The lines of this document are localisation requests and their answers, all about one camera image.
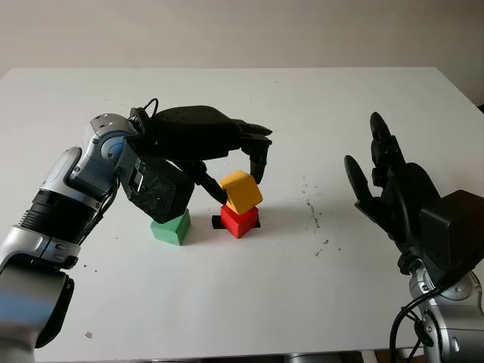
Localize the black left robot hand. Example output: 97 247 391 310
128 105 274 206

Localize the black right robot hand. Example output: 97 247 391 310
343 111 442 253

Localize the yellow block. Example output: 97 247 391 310
219 170 264 215

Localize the green block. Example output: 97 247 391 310
150 207 191 247

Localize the red block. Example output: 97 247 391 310
220 203 261 240

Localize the black tape marker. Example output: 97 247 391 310
211 215 262 231

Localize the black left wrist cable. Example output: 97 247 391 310
130 98 160 132

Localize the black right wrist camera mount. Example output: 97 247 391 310
418 189 484 281

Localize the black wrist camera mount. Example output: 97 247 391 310
126 157 195 225
418 189 484 281

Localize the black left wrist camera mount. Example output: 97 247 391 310
126 157 195 225

